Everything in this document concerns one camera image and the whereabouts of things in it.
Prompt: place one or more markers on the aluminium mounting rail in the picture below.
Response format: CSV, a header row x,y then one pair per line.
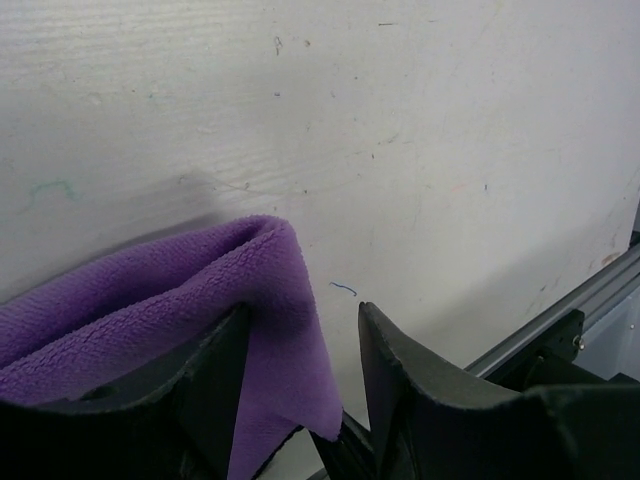
x,y
589,336

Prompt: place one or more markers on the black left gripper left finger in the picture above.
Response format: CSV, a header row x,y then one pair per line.
x,y
173,418

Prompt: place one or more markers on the dark grey purple cloth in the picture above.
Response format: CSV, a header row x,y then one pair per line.
x,y
109,317

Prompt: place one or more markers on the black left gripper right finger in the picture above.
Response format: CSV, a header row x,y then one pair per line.
x,y
429,419

